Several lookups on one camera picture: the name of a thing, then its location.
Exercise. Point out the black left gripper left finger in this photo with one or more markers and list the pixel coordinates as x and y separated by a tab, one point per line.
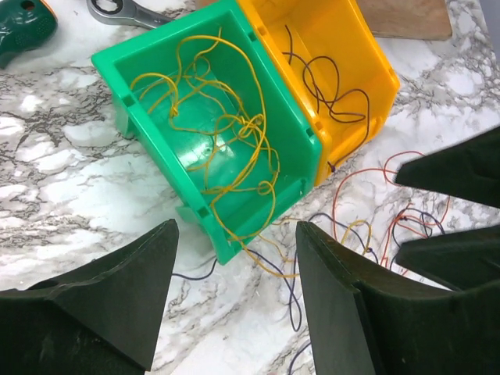
101	318

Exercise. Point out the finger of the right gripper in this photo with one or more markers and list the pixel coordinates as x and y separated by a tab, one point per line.
468	170
458	261

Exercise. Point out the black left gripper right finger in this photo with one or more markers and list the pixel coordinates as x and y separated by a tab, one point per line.
365	319

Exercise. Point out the yellow plastic bin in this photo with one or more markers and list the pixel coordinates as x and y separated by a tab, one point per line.
344	85

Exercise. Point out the green plastic bin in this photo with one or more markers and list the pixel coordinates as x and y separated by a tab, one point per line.
208	105

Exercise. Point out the wooden board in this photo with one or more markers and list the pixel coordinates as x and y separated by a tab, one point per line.
420	20

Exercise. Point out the silver ratchet wrench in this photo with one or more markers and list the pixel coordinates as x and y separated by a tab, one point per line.
128	13

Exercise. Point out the green handled screwdriver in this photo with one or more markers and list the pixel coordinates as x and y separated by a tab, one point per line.
26	25

